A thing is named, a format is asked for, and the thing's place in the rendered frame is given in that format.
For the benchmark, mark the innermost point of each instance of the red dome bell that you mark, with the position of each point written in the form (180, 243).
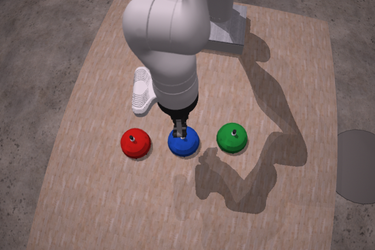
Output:
(135, 143)

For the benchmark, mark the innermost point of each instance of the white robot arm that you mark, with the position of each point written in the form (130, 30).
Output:
(181, 29)

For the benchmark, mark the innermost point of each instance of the green service bell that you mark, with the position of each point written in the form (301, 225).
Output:
(231, 138)

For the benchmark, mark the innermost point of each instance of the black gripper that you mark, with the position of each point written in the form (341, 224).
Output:
(179, 118)

